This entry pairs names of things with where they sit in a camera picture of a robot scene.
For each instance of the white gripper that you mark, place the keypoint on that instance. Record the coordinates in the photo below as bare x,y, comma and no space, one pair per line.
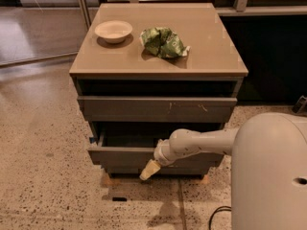
162,154

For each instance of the grey drawer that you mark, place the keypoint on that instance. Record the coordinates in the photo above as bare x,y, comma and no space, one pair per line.
164,171
156,109
126,147

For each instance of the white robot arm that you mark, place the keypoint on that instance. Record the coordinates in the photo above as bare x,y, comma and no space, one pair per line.
268,168

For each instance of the grey bottom drawer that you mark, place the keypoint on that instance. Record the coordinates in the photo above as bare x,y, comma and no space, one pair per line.
164,171

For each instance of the grey top drawer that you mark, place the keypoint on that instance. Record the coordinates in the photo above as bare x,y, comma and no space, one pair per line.
156,109

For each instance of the grey drawer cabinet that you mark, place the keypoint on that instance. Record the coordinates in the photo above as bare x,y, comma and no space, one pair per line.
157,83

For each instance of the black floor marker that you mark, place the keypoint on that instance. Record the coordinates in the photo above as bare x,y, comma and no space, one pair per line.
122,199

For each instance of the crumpled green chip bag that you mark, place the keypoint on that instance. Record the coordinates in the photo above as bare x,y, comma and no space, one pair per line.
162,42

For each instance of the white paper bowl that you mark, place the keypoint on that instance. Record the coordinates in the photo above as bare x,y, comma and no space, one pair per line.
113,31

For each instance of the dark object on floor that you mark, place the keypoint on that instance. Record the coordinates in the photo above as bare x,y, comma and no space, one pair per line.
300,106

